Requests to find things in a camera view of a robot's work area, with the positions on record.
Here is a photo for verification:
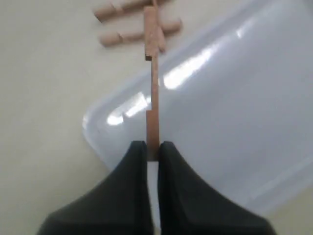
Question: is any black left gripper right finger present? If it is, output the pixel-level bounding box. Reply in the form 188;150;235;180
157;141;276;235

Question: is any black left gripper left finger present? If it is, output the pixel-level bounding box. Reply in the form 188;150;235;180
38;141;154;235

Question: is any notched wooden piece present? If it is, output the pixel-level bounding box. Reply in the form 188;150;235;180
144;6;160;162
93;0;169;23
152;0;166;53
99;19;182;47

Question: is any white plastic tray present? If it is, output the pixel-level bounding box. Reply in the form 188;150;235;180
82;0;313;216

